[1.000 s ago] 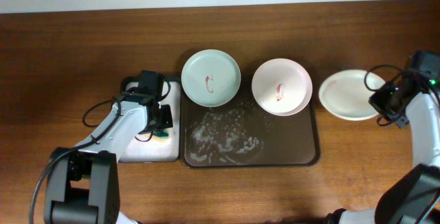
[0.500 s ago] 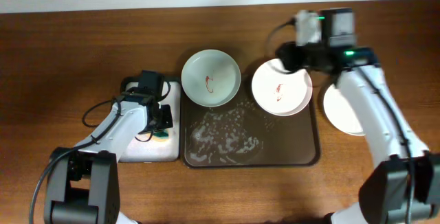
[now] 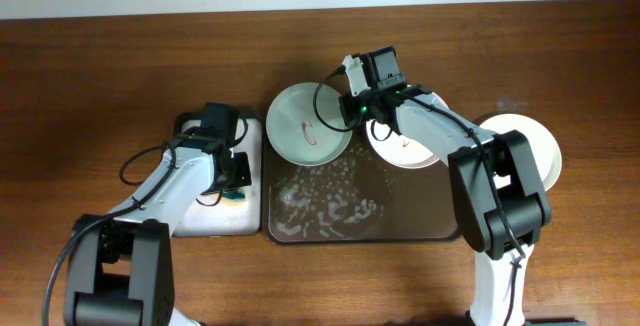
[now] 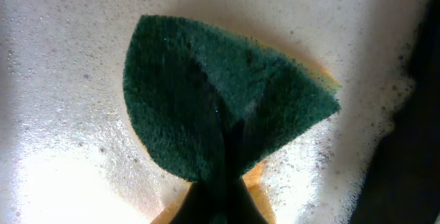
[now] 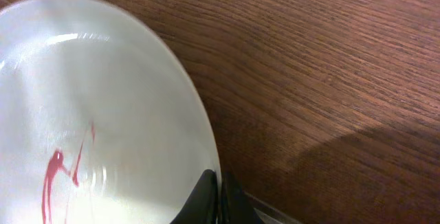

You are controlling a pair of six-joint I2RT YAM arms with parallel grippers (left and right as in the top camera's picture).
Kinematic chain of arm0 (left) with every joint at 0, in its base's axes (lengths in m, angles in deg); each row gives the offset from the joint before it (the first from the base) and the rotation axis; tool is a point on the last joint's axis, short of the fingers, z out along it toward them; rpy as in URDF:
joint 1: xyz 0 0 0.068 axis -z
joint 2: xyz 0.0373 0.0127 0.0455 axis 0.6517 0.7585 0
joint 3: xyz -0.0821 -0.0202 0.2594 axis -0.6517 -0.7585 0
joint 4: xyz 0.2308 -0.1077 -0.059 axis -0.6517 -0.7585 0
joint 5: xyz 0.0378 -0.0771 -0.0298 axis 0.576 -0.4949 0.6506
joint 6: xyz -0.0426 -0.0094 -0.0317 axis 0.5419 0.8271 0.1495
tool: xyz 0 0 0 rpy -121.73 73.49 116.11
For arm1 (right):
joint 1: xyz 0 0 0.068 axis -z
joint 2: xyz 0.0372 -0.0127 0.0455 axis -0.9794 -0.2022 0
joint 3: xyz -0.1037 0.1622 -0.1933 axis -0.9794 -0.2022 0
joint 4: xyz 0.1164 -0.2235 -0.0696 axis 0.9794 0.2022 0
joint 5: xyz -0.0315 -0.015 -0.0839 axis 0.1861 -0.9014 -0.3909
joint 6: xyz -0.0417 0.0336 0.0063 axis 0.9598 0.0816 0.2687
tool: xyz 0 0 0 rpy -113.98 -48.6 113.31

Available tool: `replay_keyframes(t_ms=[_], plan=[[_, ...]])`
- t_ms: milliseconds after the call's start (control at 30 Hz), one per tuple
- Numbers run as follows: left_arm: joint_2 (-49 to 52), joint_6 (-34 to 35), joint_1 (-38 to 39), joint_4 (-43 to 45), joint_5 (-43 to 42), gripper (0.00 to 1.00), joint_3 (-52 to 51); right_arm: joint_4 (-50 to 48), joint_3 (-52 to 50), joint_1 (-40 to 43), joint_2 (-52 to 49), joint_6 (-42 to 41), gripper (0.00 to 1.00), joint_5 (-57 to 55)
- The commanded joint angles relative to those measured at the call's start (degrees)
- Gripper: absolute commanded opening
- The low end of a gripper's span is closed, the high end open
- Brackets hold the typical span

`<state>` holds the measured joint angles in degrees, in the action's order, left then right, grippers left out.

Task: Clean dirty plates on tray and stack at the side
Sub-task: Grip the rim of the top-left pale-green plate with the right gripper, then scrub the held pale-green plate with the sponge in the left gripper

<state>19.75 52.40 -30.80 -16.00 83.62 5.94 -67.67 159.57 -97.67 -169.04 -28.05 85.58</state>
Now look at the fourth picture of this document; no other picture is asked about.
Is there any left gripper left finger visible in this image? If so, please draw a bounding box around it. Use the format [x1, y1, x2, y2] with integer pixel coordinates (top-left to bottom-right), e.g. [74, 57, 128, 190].
[169, 183, 218, 224]

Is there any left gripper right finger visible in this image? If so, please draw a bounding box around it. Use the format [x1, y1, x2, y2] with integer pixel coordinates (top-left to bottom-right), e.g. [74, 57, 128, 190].
[225, 179, 268, 224]

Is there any green yellow scrub sponge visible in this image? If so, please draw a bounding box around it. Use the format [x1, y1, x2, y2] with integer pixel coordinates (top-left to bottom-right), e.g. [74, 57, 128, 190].
[123, 15, 340, 223]

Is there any soapy water tray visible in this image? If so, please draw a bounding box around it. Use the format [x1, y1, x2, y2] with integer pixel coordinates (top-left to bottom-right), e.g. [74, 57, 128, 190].
[1, 0, 428, 223]

